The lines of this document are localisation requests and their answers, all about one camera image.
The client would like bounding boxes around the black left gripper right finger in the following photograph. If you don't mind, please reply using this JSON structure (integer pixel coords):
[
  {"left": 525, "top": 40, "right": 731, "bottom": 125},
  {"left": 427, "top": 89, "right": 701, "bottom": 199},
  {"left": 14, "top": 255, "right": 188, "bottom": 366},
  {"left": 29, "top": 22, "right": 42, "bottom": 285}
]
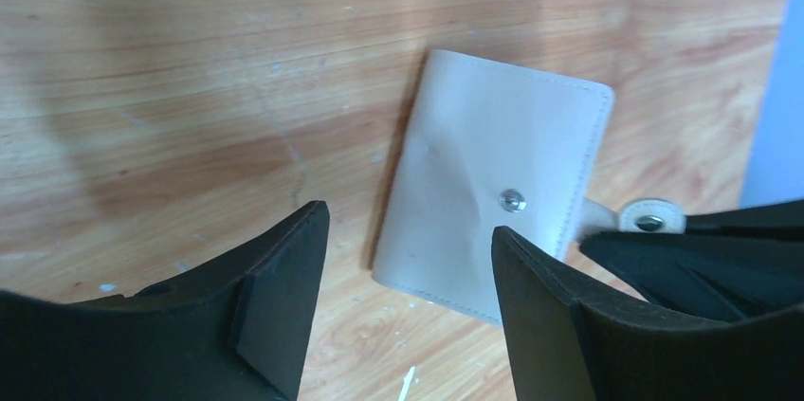
[{"left": 491, "top": 227, "right": 803, "bottom": 400}]

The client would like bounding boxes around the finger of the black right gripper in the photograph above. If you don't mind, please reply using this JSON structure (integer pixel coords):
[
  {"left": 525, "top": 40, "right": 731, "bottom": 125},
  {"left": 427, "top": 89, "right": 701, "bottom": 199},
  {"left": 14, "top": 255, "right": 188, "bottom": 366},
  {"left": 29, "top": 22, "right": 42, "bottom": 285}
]
[{"left": 578, "top": 200, "right": 803, "bottom": 322}]

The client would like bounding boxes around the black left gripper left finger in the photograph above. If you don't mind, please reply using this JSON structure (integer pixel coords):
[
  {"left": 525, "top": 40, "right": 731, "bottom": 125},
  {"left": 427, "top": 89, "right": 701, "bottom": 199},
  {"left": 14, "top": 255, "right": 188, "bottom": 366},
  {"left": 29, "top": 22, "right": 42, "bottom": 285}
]
[{"left": 1, "top": 201, "right": 330, "bottom": 400}]

